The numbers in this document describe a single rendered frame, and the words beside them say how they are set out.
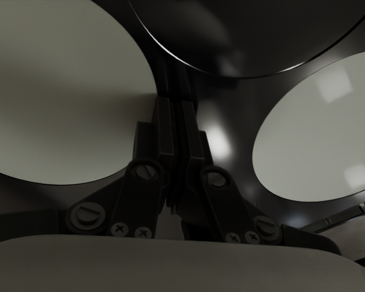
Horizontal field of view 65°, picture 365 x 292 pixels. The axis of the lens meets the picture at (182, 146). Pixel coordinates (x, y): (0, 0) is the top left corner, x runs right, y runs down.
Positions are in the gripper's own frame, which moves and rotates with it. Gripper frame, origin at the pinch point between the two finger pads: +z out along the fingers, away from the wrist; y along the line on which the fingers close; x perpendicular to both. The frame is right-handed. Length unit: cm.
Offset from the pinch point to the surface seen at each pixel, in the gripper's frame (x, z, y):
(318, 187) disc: -3.1, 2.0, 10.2
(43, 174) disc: -4.3, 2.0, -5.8
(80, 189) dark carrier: -5.1, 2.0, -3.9
